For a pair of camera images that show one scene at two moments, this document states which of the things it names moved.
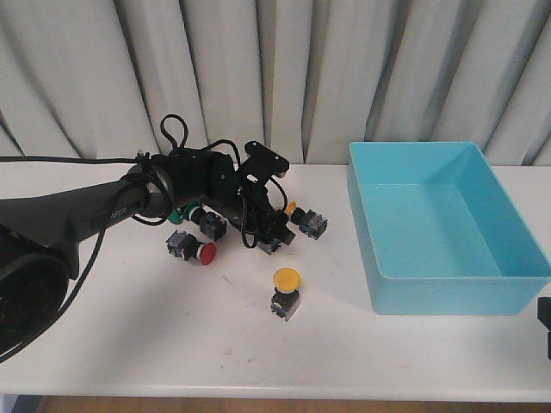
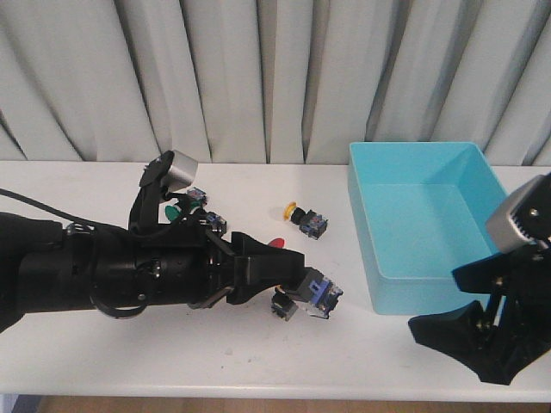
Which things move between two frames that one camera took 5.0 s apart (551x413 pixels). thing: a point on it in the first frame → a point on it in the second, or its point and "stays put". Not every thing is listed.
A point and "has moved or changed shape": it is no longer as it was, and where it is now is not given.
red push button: (270, 248) has moved or changed shape
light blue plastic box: (438, 232) stays put
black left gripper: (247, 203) → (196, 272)
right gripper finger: (544, 318) → (519, 282)
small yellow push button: (308, 222) stays put
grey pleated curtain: (306, 77) stays put
